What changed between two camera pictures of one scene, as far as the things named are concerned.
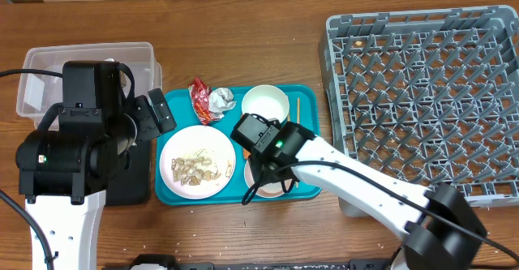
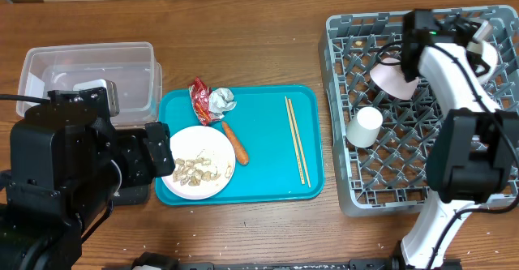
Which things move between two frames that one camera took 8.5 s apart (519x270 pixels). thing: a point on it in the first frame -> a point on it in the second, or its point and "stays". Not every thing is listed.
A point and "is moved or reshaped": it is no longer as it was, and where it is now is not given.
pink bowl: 264,190 -> 389,78
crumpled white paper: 220,100 stays
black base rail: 163,262 stays
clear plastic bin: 37,93 stays
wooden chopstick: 298,110 is moved or reshaped
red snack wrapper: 199,93 stays
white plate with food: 197,162 stays
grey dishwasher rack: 428,96 stays
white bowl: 267,100 -> 491,56
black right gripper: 262,162 -> 475,67
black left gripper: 151,128 -> 143,169
